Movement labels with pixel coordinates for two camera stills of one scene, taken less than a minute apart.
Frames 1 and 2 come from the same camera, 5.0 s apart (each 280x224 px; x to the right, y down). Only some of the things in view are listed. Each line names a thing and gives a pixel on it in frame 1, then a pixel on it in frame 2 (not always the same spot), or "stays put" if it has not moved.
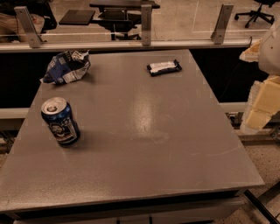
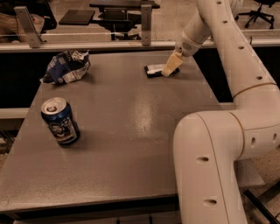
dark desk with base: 121,17 stays put
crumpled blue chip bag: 66,66 stays put
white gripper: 270,52 to 189,46
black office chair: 255,14 stays put
